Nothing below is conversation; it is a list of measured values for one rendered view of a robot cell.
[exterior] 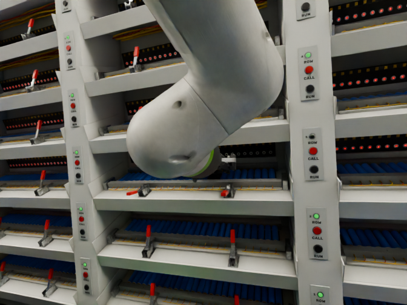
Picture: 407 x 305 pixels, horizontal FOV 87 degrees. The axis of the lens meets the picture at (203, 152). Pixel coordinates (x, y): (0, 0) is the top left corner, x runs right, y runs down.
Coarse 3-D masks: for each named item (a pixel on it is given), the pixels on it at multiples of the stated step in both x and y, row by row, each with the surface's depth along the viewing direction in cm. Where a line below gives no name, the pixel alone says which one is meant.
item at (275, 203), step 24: (120, 168) 83; (288, 168) 58; (96, 192) 71; (120, 192) 70; (168, 192) 65; (192, 192) 63; (216, 192) 61; (240, 192) 59; (264, 192) 57; (288, 192) 55
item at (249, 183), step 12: (144, 180) 71; (156, 180) 69; (168, 180) 68; (180, 180) 66; (192, 180) 65; (204, 180) 64; (216, 180) 63; (228, 180) 62; (240, 180) 60; (252, 180) 59; (264, 180) 58; (276, 180) 57
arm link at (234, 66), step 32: (160, 0) 18; (192, 0) 18; (224, 0) 18; (192, 32) 20; (224, 32) 20; (256, 32) 21; (192, 64) 23; (224, 64) 22; (256, 64) 23; (224, 96) 24; (256, 96) 25; (224, 128) 27
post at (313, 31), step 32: (288, 0) 50; (320, 0) 48; (288, 32) 51; (320, 32) 49; (288, 64) 51; (320, 64) 49; (288, 96) 51; (320, 96) 49; (288, 160) 60; (320, 192) 50
